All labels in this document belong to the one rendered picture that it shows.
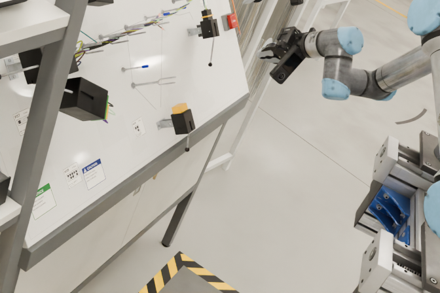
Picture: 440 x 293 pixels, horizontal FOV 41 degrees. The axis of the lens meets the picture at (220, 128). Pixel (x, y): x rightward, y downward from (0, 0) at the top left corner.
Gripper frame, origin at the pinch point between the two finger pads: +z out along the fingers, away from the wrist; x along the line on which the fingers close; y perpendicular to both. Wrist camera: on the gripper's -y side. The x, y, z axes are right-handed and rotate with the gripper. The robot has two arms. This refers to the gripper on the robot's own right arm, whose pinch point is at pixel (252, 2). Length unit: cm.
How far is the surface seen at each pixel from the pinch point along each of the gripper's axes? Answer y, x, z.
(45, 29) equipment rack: -6, 102, -11
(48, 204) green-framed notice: -23, 75, 37
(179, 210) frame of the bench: -44, -35, 93
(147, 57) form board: 0.5, 26.5, 25.3
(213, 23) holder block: 2.4, 0.5, 14.3
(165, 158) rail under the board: -26, 27, 38
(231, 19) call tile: 4.7, -23.1, 19.2
